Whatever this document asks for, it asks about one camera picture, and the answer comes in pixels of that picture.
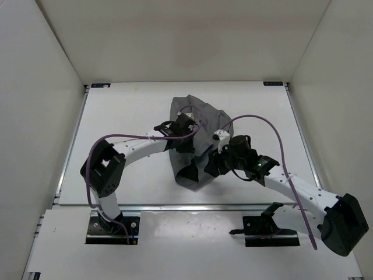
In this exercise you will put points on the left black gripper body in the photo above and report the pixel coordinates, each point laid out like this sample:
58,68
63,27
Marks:
186,144

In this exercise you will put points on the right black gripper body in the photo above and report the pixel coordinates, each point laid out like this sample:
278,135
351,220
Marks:
226,157

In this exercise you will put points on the grey pleated skirt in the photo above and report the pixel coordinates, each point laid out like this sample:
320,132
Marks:
188,168

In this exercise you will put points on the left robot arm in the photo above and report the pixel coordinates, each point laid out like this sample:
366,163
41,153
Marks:
111,154

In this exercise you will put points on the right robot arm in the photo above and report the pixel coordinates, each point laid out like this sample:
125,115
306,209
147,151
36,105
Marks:
338,221

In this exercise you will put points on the right blue corner label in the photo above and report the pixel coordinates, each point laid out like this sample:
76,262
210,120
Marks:
272,83

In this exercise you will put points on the blue corner label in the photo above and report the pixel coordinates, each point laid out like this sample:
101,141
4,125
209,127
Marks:
272,83
100,85

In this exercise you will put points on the left blue corner label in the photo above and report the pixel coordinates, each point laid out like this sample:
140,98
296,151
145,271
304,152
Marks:
100,85

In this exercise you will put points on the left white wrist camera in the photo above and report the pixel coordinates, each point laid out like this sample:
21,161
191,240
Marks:
189,115

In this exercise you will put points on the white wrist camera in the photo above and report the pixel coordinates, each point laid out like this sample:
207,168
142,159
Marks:
189,115
222,137

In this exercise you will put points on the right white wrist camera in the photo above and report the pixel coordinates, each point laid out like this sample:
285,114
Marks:
222,137

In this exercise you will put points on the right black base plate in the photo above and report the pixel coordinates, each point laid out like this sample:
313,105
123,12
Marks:
261,230

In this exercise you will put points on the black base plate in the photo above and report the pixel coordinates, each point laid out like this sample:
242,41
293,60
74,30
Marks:
100,231
261,230

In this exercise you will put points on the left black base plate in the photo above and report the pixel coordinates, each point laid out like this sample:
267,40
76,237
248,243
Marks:
100,231

